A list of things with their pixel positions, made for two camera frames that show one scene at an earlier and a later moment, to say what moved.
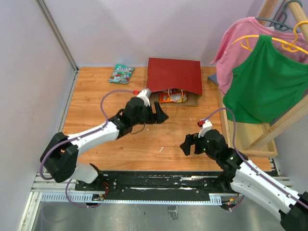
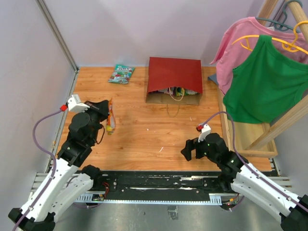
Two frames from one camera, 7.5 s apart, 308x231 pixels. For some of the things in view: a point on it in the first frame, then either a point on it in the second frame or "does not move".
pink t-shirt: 239,40 does not move
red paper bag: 173,81 does not move
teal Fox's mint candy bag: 121,74 does not move
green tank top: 267,83 does not move
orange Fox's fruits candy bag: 173,96 -> 110,125
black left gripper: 159,117 -> 101,107
